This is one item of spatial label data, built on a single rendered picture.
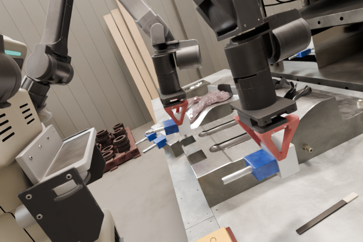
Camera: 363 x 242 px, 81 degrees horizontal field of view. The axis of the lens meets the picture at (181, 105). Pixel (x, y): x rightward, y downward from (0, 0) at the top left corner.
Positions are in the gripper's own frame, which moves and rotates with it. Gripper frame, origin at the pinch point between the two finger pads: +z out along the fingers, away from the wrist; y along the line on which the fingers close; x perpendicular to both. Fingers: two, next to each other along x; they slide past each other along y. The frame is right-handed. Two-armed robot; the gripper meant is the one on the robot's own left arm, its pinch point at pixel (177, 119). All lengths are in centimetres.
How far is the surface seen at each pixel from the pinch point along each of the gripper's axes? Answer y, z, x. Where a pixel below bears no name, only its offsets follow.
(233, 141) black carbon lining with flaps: -10.7, 6.1, -12.2
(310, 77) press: 28, 13, -72
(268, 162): -30.7, -2.8, -9.7
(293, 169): -31.5, -0.2, -13.7
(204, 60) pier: 323, 62, -114
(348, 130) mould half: -20.3, 6.3, -38.5
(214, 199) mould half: -20.5, 12.8, -1.7
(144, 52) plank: 289, 18, -9
